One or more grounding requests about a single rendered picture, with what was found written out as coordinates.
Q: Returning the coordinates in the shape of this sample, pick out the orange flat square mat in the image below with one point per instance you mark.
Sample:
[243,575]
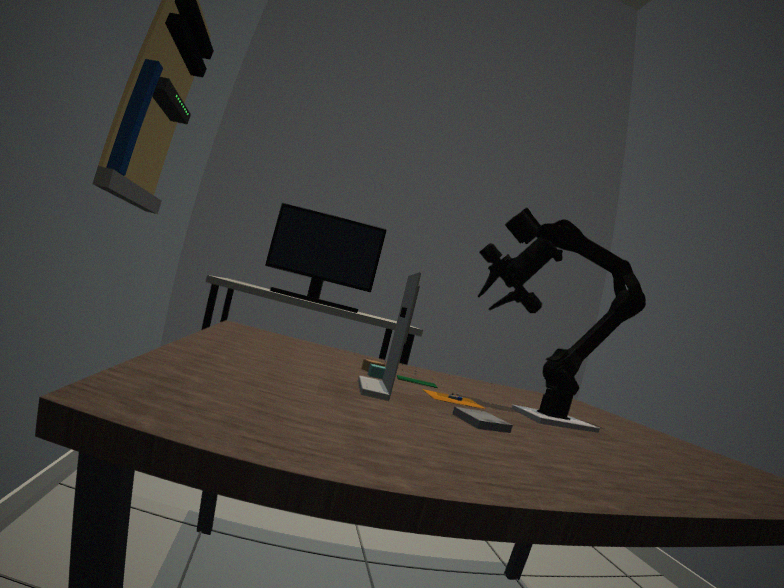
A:
[444,397]

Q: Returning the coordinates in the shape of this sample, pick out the dark green flat square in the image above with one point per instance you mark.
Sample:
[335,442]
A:
[416,381]

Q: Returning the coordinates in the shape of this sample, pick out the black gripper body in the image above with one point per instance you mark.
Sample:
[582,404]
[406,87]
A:
[521,269]

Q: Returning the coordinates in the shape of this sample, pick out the teal cube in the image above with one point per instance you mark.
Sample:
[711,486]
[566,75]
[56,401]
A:
[376,371]

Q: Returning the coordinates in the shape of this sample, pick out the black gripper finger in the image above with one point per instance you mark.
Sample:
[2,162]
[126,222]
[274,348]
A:
[512,296]
[493,276]

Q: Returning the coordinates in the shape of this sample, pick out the small tan block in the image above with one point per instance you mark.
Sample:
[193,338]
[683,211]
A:
[367,362]

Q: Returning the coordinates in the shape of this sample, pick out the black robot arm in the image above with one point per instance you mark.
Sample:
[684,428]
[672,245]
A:
[560,368]

